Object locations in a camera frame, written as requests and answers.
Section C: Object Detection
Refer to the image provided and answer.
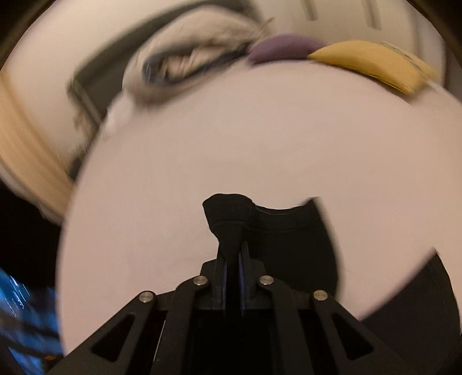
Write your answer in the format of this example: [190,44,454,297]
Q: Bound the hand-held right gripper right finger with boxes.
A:
[239,241,416,375]

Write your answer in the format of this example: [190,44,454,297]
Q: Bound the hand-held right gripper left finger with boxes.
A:
[47,248,228,375]

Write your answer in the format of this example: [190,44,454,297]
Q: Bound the black pants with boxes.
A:
[202,194,456,375]

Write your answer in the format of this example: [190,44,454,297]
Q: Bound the bed with grey headboard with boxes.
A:
[56,0,462,357]

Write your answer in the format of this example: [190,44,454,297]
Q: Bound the glass window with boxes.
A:
[0,267,63,361]

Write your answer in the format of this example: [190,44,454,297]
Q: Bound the white pillow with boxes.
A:
[101,94,145,135]

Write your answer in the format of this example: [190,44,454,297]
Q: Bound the purple pillow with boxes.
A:
[247,34,327,65]

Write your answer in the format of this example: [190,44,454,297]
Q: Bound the cream curtain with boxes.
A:
[0,72,73,213]

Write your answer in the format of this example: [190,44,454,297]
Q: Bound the white and blue duvet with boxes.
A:
[123,12,271,105]

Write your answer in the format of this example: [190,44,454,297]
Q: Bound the yellow pillow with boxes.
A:
[307,40,439,95]

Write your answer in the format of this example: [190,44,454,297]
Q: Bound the white wardrobe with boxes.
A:
[253,0,434,62]

